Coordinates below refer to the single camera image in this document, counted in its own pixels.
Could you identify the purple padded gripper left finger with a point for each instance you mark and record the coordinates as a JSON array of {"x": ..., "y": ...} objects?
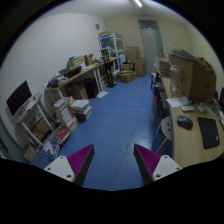
[{"x": 74, "y": 167}]

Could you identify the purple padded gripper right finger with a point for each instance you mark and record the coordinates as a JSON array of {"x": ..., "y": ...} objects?
[{"x": 152, "y": 166}]

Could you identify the black computer mouse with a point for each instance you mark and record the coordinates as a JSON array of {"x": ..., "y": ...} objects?
[{"x": 185, "y": 122}]

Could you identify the black mouse pad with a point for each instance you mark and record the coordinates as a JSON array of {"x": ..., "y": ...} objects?
[{"x": 209, "y": 132}]

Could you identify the white stool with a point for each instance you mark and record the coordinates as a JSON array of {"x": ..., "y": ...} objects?
[{"x": 166, "y": 128}]

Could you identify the stack of books on floor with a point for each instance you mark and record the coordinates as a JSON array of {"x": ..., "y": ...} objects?
[{"x": 81, "y": 109}]

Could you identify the tall stack of books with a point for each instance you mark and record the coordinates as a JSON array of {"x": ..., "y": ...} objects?
[{"x": 63, "y": 113}]

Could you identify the white shelf cart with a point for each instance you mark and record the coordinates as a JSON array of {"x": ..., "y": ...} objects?
[{"x": 32, "y": 118}]

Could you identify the small white device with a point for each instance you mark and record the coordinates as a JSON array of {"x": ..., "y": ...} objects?
[{"x": 187, "y": 108}]

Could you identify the white paper sheet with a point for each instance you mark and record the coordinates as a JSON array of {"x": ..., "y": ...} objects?
[{"x": 177, "y": 102}]

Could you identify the wooden desk left side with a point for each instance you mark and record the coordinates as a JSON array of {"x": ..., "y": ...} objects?
[{"x": 91, "y": 71}]

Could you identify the black monitor screen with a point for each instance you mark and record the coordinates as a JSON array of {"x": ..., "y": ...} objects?
[{"x": 18, "y": 98}]

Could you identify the cardboard box on floor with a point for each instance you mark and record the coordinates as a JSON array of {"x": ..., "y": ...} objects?
[{"x": 126, "y": 77}]

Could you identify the large cardboard box on table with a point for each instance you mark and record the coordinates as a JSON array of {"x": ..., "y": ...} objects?
[{"x": 196, "y": 81}]

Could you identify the clear plastic bottle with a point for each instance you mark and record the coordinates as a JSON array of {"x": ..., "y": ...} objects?
[{"x": 174, "y": 75}]

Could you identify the stacked cardboard boxes by door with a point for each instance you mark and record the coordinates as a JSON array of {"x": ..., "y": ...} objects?
[{"x": 133, "y": 56}]

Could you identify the blue white display cabinet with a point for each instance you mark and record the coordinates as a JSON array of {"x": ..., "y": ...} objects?
[{"x": 113, "y": 42}]

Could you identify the grey green door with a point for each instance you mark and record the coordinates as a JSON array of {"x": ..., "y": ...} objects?
[{"x": 152, "y": 41}]

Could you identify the ceiling light tube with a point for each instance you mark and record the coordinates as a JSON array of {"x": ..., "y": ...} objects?
[{"x": 138, "y": 3}]

